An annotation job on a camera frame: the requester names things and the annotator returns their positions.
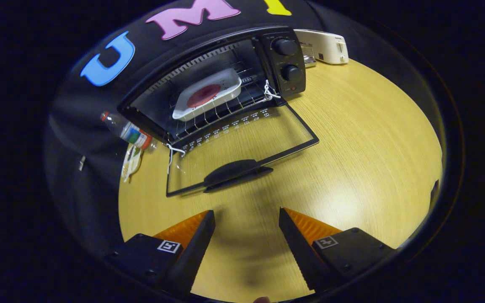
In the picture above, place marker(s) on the clear bottle with red cap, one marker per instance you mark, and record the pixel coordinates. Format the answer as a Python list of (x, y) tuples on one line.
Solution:
[(129, 131)]

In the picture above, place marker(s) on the pink ham slice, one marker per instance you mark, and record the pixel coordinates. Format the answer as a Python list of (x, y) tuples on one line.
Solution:
[(203, 96)]

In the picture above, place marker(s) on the pale cloth clip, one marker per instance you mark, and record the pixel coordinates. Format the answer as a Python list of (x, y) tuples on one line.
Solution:
[(82, 163)]

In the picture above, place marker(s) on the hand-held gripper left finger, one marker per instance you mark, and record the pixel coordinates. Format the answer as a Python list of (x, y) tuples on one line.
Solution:
[(196, 252)]

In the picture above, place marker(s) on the clear plastic bag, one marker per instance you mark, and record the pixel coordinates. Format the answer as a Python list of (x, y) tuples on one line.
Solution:
[(132, 162)]

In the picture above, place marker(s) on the white cherry print plate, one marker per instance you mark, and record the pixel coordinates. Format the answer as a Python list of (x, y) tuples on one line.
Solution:
[(225, 82)]

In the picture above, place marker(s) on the black toaster oven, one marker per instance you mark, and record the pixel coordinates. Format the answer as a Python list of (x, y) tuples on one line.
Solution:
[(289, 63)]

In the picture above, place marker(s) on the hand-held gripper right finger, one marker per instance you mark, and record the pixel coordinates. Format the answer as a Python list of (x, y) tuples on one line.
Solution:
[(299, 252)]

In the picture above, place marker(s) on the white bread toaster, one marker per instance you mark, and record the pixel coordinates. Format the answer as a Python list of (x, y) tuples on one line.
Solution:
[(326, 46)]

